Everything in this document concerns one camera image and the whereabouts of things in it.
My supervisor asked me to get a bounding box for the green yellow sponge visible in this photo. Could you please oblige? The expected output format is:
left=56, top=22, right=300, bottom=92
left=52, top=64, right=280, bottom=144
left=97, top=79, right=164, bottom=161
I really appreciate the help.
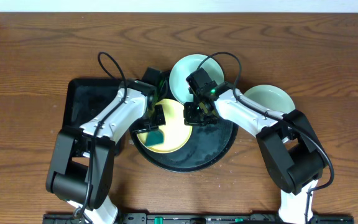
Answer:
left=144, top=129, right=164, bottom=147

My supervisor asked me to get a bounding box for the pale green plate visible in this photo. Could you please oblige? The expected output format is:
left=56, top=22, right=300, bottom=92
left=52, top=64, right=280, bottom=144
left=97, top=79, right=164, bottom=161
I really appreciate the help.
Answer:
left=169, top=54, right=224, bottom=105

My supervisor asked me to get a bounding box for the yellow plate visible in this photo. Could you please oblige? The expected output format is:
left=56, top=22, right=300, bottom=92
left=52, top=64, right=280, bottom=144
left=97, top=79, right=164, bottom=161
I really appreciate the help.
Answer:
left=135, top=99, right=193, bottom=154

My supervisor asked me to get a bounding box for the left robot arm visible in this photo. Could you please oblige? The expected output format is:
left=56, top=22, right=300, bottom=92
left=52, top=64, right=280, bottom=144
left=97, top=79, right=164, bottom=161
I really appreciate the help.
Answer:
left=46, top=80, right=165, bottom=223

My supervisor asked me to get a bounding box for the black round tray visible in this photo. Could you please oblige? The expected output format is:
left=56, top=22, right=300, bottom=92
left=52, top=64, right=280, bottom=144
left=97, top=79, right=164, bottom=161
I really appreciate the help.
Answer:
left=129, top=70, right=239, bottom=173

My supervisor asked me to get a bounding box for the black rectangular tray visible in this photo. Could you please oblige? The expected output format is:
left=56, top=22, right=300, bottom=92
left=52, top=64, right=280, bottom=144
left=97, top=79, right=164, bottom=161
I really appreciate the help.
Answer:
left=52, top=78, right=120, bottom=161

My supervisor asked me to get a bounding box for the light blue plate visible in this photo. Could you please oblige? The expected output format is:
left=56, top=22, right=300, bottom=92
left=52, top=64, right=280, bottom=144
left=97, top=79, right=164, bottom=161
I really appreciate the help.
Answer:
left=244, top=85, right=295, bottom=113

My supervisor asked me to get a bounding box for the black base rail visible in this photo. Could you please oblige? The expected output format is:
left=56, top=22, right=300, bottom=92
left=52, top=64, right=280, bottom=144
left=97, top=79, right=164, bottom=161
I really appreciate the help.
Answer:
left=42, top=212, right=355, bottom=224

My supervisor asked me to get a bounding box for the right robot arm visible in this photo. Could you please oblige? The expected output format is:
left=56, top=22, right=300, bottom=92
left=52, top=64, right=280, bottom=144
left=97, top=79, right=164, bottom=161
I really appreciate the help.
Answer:
left=187, top=81, right=333, bottom=223

